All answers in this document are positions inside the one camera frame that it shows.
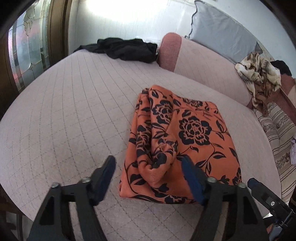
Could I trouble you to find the small black garment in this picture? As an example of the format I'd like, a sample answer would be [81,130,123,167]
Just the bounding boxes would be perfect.
[270,60,293,77]

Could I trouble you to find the striped floral mattress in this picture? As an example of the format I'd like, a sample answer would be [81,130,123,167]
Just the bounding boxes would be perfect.
[253,102,296,202]

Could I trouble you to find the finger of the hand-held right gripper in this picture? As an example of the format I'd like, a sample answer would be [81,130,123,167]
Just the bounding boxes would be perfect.
[247,178,296,229]

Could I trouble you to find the lilac cloth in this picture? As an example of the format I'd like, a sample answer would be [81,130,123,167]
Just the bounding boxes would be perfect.
[290,137,296,165]

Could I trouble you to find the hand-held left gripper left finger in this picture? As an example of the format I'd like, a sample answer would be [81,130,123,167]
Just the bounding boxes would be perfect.
[26,155,116,241]

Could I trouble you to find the grey pillow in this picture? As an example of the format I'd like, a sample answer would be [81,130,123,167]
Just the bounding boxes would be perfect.
[185,0,263,64]

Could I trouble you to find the brown wooden door frame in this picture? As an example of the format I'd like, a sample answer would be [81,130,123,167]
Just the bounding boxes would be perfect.
[46,0,73,70]

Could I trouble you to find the orange black floral cloth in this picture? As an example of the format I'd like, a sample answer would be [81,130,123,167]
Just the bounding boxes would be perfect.
[119,85,242,205]

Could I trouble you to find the pink quilted bed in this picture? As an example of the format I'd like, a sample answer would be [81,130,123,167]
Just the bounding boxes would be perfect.
[0,50,287,241]

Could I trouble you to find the brown white patterned garment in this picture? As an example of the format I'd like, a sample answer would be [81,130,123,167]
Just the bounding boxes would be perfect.
[234,52,282,116]

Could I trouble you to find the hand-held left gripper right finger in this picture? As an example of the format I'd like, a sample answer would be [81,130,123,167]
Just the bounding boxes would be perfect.
[181,155,269,241]

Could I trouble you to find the maroon and pink cushion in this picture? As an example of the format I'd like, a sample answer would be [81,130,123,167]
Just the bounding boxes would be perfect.
[266,74,296,112]

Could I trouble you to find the pink bolster cushion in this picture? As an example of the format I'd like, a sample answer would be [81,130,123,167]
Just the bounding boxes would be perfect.
[157,32,254,109]

